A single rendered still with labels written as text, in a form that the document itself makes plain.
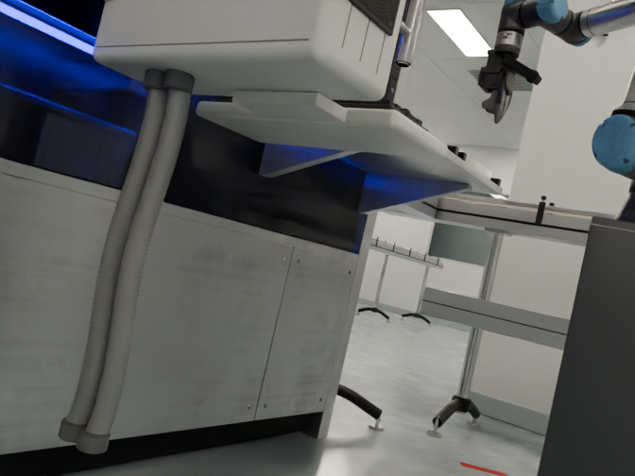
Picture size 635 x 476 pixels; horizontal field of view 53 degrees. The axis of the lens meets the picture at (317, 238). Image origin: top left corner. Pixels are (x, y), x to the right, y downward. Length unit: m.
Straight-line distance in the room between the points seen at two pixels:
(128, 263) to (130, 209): 0.09
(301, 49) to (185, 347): 0.87
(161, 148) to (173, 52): 0.15
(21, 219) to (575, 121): 2.71
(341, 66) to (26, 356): 0.77
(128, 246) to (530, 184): 2.55
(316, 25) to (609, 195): 2.53
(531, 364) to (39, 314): 2.45
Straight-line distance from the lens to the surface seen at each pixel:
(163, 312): 1.44
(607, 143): 1.55
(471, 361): 2.71
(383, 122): 0.99
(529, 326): 2.63
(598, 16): 1.93
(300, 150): 1.52
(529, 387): 3.24
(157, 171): 1.05
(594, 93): 3.39
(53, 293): 1.26
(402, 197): 1.92
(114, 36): 1.15
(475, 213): 2.72
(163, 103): 1.10
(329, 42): 0.84
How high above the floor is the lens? 0.55
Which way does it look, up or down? 2 degrees up
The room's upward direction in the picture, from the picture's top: 13 degrees clockwise
